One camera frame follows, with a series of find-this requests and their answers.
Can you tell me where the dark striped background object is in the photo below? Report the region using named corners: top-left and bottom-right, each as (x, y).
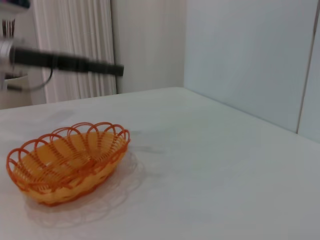
top-left (1, 19), bottom-right (16, 38)

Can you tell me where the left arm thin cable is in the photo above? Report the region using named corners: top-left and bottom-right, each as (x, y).
top-left (7, 67), bottom-right (54, 91)

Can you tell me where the orange plastic woven basket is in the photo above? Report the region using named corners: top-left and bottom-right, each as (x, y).
top-left (6, 121), bottom-right (131, 207)

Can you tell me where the white pleated curtain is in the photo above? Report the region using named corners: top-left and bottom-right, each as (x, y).
top-left (32, 0), bottom-right (118, 105)

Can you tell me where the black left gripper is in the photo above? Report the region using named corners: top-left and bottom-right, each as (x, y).
top-left (11, 47), bottom-right (125, 77)

